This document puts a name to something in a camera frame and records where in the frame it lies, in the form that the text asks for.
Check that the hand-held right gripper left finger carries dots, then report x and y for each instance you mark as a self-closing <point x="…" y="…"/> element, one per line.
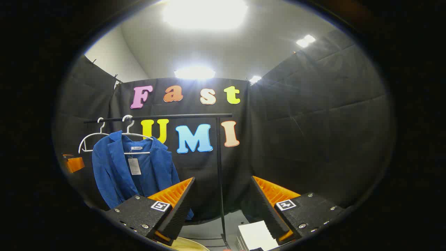
<point x="181" y="209"/>

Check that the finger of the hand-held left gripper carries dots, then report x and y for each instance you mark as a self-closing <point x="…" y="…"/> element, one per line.
<point x="75" y="164"/>

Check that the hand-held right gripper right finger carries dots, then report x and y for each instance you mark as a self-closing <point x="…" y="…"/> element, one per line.
<point x="264" y="209"/>

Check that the beige laundry hamper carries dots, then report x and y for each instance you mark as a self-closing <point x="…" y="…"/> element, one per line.
<point x="188" y="245"/>

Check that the white plastic hanger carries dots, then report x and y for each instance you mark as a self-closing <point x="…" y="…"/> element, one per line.
<point x="87" y="137"/>
<point x="139" y="135"/>

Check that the black metal clothes rack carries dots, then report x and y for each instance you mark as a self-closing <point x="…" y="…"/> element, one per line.
<point x="220" y="157"/>

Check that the white paper garment tag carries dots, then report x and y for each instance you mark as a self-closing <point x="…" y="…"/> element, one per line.
<point x="134" y="166"/>

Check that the black backdrop cloth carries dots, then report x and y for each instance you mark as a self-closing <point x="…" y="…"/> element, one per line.
<point x="296" y="122"/>

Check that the large ceiling light panel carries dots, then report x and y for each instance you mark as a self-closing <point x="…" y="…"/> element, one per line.
<point x="205" y="14"/>

